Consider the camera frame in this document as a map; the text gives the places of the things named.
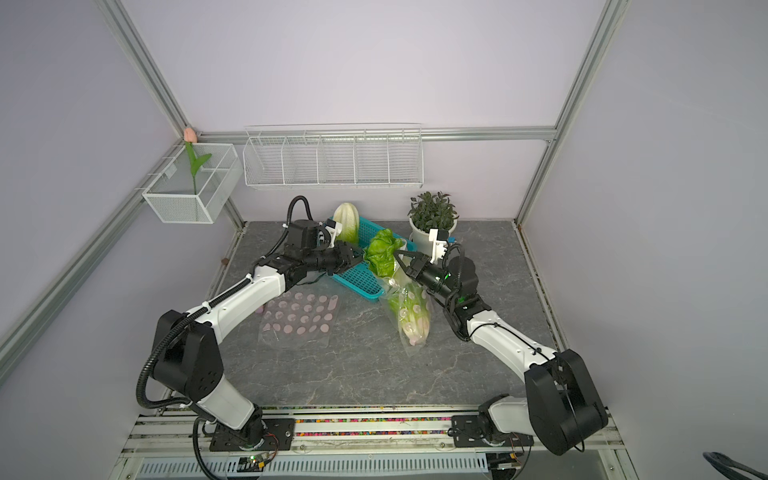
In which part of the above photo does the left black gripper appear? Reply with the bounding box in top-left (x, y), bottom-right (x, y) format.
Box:
top-left (304, 240), bottom-right (369, 276)

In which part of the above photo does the green chinese cabbage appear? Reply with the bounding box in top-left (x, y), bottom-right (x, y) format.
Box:
top-left (364, 229), bottom-right (406, 278)
top-left (387, 283), bottom-right (431, 347)

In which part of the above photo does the clear pink-trim zipper bag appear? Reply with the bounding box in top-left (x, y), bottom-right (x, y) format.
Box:
top-left (379, 267), bottom-right (432, 356)

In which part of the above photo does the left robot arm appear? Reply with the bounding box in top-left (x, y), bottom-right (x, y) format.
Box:
top-left (135, 215), bottom-right (363, 448)

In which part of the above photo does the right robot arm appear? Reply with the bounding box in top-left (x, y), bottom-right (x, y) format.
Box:
top-left (395, 251), bottom-right (608, 455)

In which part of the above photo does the pale upright chinese cabbage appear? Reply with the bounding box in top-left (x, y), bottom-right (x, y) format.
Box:
top-left (333, 202), bottom-right (360, 245)

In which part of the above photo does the clear pink-dotted zipper bag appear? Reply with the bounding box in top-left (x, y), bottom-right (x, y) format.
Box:
top-left (257, 291), bottom-right (340, 350)

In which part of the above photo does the potted green plant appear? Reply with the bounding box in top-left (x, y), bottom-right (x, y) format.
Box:
top-left (408, 191), bottom-right (459, 253)

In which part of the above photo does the teal plastic basket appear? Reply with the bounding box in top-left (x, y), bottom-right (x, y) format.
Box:
top-left (332, 217), bottom-right (384, 302)

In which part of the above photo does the artificial pink tulip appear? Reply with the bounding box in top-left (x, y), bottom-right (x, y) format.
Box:
top-left (183, 127), bottom-right (211, 195)

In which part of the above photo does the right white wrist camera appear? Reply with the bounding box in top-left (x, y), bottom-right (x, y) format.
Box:
top-left (428, 228), bottom-right (455, 264)

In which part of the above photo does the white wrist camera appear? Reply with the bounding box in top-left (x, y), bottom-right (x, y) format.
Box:
top-left (321, 218), bottom-right (343, 249)
top-left (428, 228), bottom-right (455, 264)

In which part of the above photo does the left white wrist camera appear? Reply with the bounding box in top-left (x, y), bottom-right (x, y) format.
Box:
top-left (321, 218), bottom-right (343, 249)

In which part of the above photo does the long white wire shelf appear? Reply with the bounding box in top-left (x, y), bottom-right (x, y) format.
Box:
top-left (243, 123), bottom-right (425, 189)

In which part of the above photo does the small white wire basket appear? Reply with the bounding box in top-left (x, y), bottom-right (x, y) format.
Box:
top-left (143, 143), bottom-right (243, 224)

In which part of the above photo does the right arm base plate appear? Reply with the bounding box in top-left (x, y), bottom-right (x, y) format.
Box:
top-left (448, 413), bottom-right (534, 448)

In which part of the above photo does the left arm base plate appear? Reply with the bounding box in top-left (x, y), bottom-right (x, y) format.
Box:
top-left (209, 417), bottom-right (296, 452)

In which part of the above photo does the white slotted cable duct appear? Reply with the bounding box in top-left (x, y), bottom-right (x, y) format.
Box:
top-left (134, 452), bottom-right (490, 480)

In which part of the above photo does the black cable bottom right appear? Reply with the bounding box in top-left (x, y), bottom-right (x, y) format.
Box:
top-left (701, 451), bottom-right (768, 480)

